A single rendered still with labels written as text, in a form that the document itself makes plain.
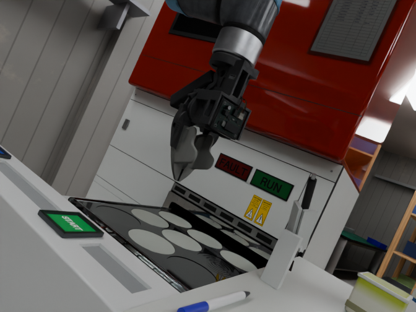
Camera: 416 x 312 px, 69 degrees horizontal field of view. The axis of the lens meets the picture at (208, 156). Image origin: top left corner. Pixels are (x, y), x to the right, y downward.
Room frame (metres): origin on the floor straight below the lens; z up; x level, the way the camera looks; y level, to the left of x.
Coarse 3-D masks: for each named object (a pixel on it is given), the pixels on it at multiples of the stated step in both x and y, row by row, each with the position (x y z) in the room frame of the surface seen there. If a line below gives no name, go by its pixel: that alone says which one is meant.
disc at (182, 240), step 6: (168, 234) 0.70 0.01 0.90; (174, 234) 0.71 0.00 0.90; (180, 234) 0.74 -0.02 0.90; (174, 240) 0.67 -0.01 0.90; (180, 240) 0.69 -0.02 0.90; (186, 240) 0.71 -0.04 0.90; (192, 240) 0.73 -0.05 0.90; (186, 246) 0.67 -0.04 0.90; (192, 246) 0.69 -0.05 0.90; (198, 246) 0.71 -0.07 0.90
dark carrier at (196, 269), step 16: (96, 208) 0.65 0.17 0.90; (112, 208) 0.70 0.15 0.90; (128, 208) 0.75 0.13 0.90; (144, 208) 0.82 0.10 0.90; (112, 224) 0.60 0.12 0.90; (128, 224) 0.64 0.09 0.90; (144, 224) 0.69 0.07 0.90; (192, 224) 0.88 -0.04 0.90; (128, 240) 0.56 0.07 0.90; (160, 256) 0.55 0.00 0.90; (176, 256) 0.59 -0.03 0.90; (192, 256) 0.62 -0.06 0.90; (208, 256) 0.67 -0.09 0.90; (176, 272) 0.52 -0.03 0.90; (192, 272) 0.55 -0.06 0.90; (208, 272) 0.58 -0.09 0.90; (224, 272) 0.62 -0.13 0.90; (240, 272) 0.66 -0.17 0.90; (192, 288) 0.48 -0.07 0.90
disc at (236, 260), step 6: (222, 252) 0.75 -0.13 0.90; (228, 252) 0.77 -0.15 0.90; (228, 258) 0.72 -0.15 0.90; (234, 258) 0.74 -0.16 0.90; (240, 258) 0.76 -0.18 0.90; (234, 264) 0.69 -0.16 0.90; (240, 264) 0.71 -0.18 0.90; (246, 264) 0.74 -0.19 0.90; (252, 264) 0.76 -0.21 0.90; (246, 270) 0.70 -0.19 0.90; (252, 270) 0.71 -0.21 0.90
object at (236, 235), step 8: (168, 192) 1.00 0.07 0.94; (168, 200) 0.99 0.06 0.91; (176, 200) 0.97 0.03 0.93; (184, 200) 0.96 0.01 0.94; (184, 208) 0.95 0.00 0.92; (192, 208) 0.94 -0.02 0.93; (200, 208) 0.93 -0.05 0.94; (200, 216) 0.92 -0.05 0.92; (208, 216) 0.91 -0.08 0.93; (216, 224) 0.89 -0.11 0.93; (224, 224) 0.88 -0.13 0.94; (224, 232) 0.87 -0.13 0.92; (232, 232) 0.86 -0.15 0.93; (240, 232) 0.85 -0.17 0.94; (240, 240) 0.84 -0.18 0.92; (248, 240) 0.83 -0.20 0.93; (256, 248) 0.82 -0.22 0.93; (264, 248) 0.81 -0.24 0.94; (264, 256) 0.80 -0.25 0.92
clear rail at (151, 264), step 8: (72, 200) 0.63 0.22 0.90; (88, 216) 0.60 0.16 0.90; (96, 216) 0.59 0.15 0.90; (104, 224) 0.58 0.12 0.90; (112, 232) 0.56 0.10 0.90; (120, 240) 0.55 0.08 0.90; (128, 248) 0.53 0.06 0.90; (136, 248) 0.53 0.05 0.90; (136, 256) 0.52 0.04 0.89; (144, 256) 0.52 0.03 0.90; (152, 264) 0.50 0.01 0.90; (160, 272) 0.49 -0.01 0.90; (168, 280) 0.48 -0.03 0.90; (176, 280) 0.48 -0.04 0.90; (176, 288) 0.47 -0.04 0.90; (184, 288) 0.47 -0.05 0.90
